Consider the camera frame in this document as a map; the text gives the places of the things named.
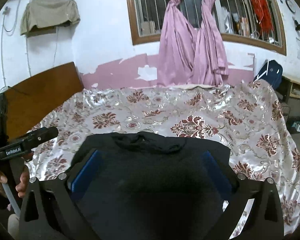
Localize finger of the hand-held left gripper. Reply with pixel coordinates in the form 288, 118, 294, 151
22, 127, 59, 148

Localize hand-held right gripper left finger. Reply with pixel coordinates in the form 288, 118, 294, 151
19, 149, 105, 240

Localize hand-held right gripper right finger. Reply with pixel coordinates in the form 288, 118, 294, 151
200, 151, 284, 240

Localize black jacket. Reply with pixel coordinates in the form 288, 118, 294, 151
70, 131, 232, 240

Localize person's left hand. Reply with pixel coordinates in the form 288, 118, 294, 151
0, 165, 31, 199

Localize wooden headboard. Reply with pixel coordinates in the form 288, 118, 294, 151
4, 62, 84, 143

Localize floral satin bedspread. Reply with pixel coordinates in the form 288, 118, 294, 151
25, 80, 300, 235

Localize blue backpack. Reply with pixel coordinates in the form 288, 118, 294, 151
254, 60, 283, 90

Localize wooden shelf unit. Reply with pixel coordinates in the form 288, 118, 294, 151
277, 74, 300, 135

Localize pink curtain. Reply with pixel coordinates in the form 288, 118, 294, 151
190, 0, 229, 85
156, 0, 198, 87

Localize barred wooden window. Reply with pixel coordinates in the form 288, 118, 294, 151
125, 0, 287, 55

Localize red hanging cloth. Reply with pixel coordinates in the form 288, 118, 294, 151
250, 0, 275, 34

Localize white wall cable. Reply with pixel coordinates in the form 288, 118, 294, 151
0, 0, 32, 89

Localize thin wall cable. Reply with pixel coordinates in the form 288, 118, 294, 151
52, 25, 60, 64

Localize cloth-covered wall unit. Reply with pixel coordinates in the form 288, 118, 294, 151
20, 0, 80, 36

